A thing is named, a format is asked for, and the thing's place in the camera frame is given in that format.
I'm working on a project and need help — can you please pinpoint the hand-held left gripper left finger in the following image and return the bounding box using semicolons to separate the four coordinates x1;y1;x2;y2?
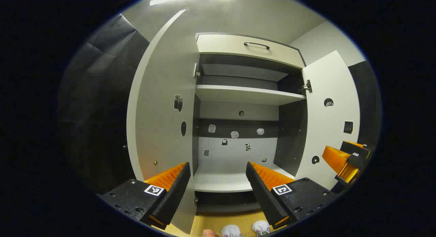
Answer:
97;162;191;230

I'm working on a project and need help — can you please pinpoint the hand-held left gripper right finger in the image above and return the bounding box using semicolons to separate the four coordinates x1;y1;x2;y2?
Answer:
246;161;341;231

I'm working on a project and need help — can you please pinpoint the white striped canvas shoe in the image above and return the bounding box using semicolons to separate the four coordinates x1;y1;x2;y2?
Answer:
251;220;271;237
221;224;243;237

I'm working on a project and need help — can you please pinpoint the white shoe cabinet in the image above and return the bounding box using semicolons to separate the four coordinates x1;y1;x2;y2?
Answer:
192;32;309;213

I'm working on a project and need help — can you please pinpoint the white shoe cabinet door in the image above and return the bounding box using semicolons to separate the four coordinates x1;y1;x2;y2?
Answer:
295;50;361;190
127;9;201;235

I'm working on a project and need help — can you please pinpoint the white cabinet drawer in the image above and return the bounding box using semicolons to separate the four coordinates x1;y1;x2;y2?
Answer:
196;33;305;69

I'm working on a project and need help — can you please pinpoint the black backdrop cloth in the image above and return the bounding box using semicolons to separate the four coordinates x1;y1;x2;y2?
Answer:
60;14;150;193
347;61;380;152

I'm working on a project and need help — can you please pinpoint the black drawer handle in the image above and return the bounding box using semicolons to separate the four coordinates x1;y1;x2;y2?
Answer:
244;42;270;50

